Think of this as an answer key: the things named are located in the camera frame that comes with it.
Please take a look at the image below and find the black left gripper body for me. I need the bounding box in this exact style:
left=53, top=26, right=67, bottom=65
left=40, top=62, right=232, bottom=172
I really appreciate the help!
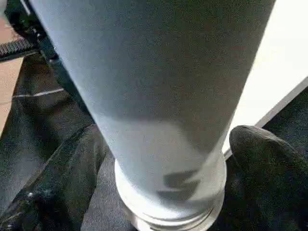
left=0, top=0, right=62, bottom=63

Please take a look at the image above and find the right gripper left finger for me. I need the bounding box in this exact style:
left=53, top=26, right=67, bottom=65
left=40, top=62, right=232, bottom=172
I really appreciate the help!
left=0, top=124, right=109, bottom=231

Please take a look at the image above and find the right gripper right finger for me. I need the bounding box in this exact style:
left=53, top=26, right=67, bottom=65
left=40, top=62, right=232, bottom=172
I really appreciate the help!
left=229, top=125, right=308, bottom=231

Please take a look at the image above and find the white plastic table top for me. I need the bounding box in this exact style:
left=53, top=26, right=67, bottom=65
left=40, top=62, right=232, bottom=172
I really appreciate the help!
left=221, top=0, right=308, bottom=159

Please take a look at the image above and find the white plastic table leg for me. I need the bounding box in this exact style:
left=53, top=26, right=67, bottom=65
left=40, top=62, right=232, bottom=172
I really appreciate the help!
left=29, top=0, right=277, bottom=231

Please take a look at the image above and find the black work mat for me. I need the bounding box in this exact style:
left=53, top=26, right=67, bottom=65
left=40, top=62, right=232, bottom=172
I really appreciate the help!
left=0, top=53, right=308, bottom=231

